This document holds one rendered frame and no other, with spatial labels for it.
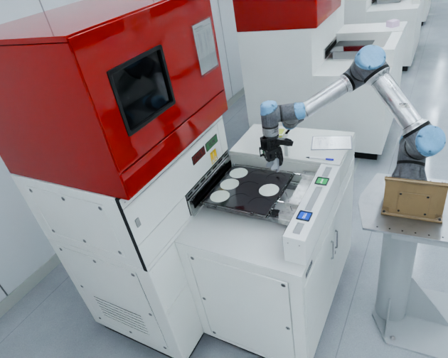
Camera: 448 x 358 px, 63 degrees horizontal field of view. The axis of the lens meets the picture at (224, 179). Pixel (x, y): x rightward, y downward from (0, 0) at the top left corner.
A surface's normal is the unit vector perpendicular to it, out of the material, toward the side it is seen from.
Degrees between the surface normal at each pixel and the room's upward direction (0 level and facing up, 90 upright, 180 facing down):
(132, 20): 90
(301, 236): 0
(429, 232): 0
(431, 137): 56
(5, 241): 90
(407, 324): 0
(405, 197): 90
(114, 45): 90
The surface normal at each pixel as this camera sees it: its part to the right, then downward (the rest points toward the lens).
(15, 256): 0.87, 0.15
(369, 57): -0.18, -0.23
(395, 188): -0.43, 0.56
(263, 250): -0.16, -0.82
